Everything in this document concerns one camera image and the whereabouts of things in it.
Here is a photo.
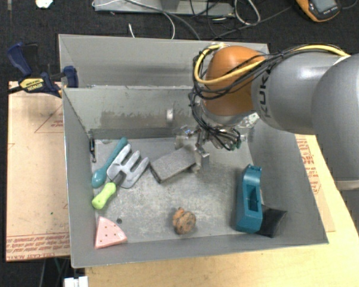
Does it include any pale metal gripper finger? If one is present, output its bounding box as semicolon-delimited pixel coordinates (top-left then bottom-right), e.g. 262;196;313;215
193;142;211;173
174;125;196;149

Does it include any grey rectangular block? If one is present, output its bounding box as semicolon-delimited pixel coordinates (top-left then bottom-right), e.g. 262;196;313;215
149;147;199;185

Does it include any grey metal bin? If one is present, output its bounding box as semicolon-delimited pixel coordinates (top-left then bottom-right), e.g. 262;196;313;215
58;33;330;268

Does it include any brown knobbly ball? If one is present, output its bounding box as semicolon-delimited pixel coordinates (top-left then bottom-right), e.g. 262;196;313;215
171;207;197;236

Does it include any teal plastic dispenser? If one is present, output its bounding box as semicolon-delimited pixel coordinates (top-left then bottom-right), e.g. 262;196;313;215
235;163;264;234

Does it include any teal plastic spoon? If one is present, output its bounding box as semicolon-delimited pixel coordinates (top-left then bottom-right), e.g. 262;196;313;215
91;136;129;189

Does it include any small black thin tool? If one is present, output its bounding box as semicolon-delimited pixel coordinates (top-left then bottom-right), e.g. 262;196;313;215
89;135;97;163

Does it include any pink wedge with dots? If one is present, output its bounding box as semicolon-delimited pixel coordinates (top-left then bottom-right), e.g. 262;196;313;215
93;215;129;249

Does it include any brown cardboard board red print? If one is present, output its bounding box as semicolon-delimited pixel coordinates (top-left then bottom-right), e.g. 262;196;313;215
5;81;336;263

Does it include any grey toy fork green handle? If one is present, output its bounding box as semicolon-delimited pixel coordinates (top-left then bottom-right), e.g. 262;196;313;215
91;143;151;210

